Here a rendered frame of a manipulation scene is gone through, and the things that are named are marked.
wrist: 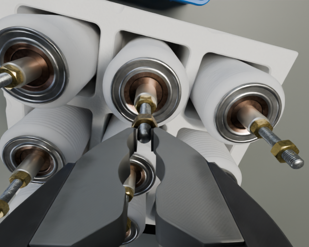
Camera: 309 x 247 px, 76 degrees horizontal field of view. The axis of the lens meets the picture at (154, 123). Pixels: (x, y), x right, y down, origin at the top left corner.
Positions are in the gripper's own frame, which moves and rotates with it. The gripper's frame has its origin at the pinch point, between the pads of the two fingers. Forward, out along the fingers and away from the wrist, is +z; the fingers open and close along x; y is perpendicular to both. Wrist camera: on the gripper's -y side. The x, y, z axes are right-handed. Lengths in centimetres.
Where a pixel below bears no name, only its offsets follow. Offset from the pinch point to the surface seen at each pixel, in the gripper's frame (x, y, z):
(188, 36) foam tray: 5.4, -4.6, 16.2
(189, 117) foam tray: 6.7, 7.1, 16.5
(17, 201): -18.8, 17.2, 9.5
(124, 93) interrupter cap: -2.3, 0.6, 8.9
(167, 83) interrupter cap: 2.2, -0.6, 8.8
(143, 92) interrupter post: -0.1, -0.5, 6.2
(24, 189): -18.5, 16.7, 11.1
